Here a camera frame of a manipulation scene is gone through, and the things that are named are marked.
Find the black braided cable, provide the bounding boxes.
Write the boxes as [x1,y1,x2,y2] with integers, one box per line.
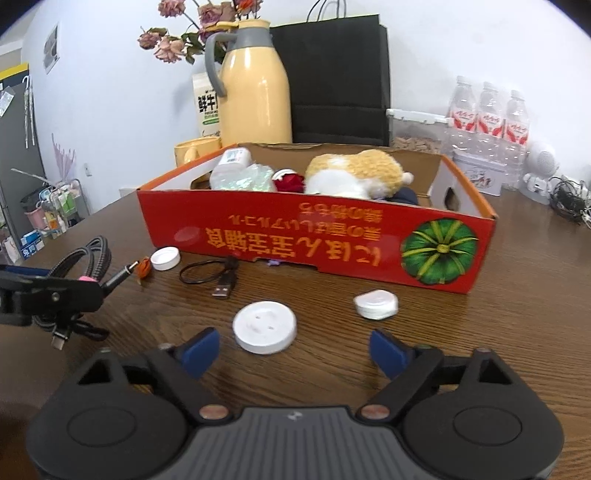
[32,235,141,352]

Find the iridescent plastic bag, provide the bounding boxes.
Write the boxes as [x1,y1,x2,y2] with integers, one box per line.
[217,164,277,192]

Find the yellow mug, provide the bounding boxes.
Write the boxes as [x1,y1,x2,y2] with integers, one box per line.
[174,136,223,166]

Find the red fabric flower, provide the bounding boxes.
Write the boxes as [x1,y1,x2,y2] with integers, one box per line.
[273,173,306,193]

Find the clear cotton swab container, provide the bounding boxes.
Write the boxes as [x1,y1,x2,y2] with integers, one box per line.
[210,148,252,190]

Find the navy zipper pouch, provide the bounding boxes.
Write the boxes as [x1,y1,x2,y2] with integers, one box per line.
[383,185,421,206]

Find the clear water bottle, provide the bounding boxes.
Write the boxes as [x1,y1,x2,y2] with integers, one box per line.
[475,82,506,153]
[447,76,478,148]
[503,90,533,190]

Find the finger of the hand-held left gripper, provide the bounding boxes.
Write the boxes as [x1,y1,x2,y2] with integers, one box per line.
[0,264,51,280]
[18,276,105,318]

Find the purple flower wall sticker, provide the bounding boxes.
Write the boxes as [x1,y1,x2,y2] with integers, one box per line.
[51,134,77,181]

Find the wire storage rack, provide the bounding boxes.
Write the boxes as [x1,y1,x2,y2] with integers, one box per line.
[0,178,90,264]

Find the dried pink flowers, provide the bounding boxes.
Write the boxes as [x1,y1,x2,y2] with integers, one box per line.
[137,0,264,65]

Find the white round plastic disc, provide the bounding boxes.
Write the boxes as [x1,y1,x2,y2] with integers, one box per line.
[232,300,297,355]

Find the small white rounded case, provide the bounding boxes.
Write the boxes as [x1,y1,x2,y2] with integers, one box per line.
[353,290,399,320]

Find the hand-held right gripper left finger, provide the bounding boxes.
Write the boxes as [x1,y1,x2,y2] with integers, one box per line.
[76,327,232,423]

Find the white and yellow plush toy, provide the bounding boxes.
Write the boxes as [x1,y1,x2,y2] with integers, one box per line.
[305,149,414,199]

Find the black charger cable bundle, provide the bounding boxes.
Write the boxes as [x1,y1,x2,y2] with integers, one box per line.
[547,175,591,229]

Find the dark grey board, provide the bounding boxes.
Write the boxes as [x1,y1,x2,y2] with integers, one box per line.
[0,65,47,259]

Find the clear food container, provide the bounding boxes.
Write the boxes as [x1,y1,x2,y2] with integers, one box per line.
[385,108,455,155]

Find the black USB cable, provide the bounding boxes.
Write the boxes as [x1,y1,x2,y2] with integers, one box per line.
[179,257,241,301]

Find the white robot speaker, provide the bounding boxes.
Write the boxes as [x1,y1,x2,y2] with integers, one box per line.
[522,141,559,204]

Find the yellow thermos jug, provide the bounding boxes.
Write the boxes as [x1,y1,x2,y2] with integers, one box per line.
[204,19,294,145]

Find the black paper bag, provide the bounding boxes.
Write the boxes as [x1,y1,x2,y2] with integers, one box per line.
[269,0,392,146]

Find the red cardboard box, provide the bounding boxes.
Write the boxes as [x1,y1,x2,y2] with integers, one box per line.
[136,142,498,295]

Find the wall poster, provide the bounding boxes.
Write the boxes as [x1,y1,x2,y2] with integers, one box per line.
[44,25,62,75]

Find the white milk carton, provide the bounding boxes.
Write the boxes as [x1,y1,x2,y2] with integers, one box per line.
[192,73,222,138]

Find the white tin box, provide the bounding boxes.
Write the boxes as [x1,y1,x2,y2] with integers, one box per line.
[452,148,505,197]

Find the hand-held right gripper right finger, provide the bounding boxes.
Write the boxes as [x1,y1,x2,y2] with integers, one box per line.
[358,329,514,422]

